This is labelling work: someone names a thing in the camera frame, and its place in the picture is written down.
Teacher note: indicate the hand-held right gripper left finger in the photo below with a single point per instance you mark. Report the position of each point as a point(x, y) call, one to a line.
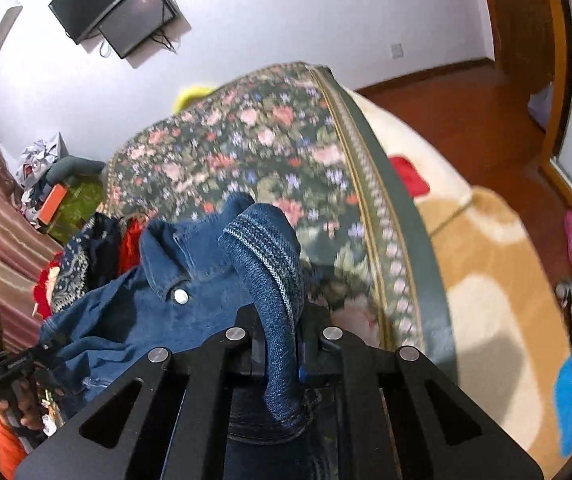
point(246, 347)

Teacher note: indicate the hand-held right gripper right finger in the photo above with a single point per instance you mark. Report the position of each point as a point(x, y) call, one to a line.
point(316, 355)

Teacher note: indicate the blue denim jacket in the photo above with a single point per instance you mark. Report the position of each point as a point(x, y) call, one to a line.
point(190, 270)

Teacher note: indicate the person's left forearm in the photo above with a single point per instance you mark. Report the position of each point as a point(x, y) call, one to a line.
point(10, 450)

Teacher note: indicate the pile of grey clothes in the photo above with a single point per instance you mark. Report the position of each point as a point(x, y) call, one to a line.
point(38, 165)

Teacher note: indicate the person's left hand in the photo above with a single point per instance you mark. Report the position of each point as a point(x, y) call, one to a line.
point(28, 407)

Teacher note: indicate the navy dotted cloth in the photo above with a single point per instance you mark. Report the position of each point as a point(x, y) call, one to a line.
point(83, 260)

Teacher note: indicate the small red garment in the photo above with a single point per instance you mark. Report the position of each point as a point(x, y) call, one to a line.
point(130, 247)

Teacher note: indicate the orange box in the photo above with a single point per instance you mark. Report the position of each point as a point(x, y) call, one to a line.
point(51, 204)

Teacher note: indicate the green patterned cover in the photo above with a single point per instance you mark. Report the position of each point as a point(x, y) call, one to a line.
point(78, 207)

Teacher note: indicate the grey-green cushion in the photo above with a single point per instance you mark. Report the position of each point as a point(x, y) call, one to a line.
point(73, 169)

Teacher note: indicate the beige patterned blanket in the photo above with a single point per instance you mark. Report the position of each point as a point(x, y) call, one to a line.
point(491, 280)

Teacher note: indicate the floral bedspread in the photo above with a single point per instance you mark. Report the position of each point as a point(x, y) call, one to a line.
point(246, 150)

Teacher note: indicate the red cloth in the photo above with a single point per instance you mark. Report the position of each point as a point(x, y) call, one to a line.
point(408, 176)

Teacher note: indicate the yellow cloth behind bed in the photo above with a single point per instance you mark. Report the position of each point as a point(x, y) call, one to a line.
point(193, 99)

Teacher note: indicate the grey bag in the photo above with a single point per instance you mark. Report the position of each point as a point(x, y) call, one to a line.
point(541, 102)

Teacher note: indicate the wooden room door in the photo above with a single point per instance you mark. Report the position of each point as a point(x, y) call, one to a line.
point(516, 15)

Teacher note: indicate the white wall socket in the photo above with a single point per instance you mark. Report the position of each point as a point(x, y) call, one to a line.
point(397, 50)

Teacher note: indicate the small black wall monitor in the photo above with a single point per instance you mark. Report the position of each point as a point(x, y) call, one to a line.
point(133, 22)

